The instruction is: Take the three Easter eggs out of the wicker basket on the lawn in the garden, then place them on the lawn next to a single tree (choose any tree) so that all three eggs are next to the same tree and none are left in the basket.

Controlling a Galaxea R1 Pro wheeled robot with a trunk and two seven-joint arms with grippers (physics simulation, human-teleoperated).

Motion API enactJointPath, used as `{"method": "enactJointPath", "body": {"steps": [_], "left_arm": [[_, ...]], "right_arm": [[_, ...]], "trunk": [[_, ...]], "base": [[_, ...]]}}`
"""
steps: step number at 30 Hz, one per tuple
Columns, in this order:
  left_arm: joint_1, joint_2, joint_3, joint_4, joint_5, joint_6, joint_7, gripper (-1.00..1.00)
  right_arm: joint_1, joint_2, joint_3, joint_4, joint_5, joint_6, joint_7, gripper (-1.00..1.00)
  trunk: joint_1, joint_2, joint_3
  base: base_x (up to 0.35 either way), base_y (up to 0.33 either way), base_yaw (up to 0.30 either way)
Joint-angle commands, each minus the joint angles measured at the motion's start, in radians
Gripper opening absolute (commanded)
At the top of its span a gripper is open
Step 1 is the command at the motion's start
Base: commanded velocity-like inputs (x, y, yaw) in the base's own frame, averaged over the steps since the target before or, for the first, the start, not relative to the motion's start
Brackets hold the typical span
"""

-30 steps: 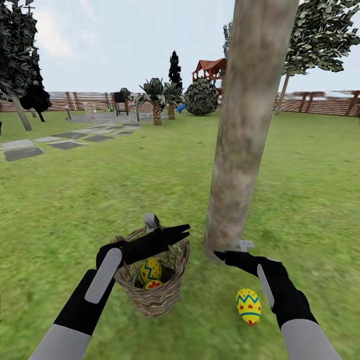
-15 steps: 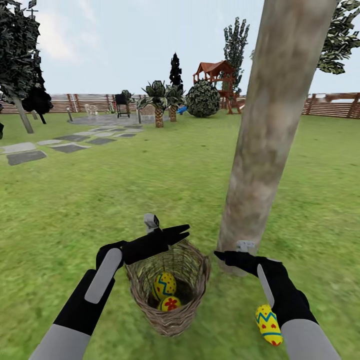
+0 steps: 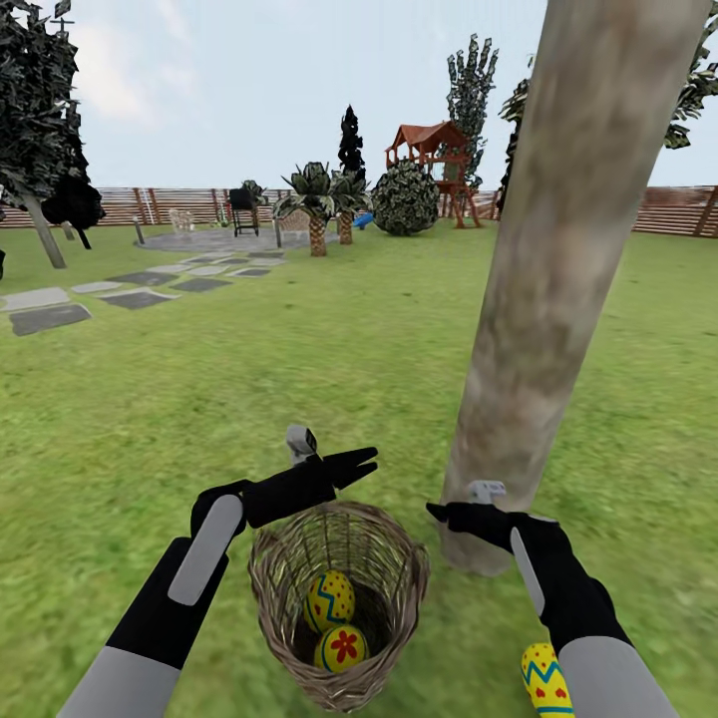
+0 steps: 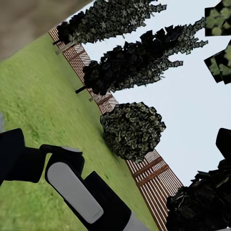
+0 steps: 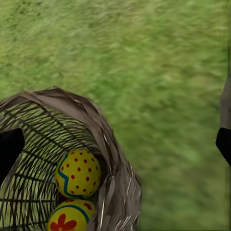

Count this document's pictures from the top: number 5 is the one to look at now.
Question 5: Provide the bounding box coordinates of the wicker basket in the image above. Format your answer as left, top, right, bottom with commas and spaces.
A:
0, 85, 142, 231

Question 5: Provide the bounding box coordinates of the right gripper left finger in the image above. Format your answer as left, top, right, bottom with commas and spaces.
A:
0, 128, 25, 186

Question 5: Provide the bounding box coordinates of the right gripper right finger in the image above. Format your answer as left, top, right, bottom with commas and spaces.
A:
216, 128, 231, 167

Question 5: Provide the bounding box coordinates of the easter egg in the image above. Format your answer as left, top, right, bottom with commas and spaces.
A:
55, 148, 101, 199
46, 198, 96, 231

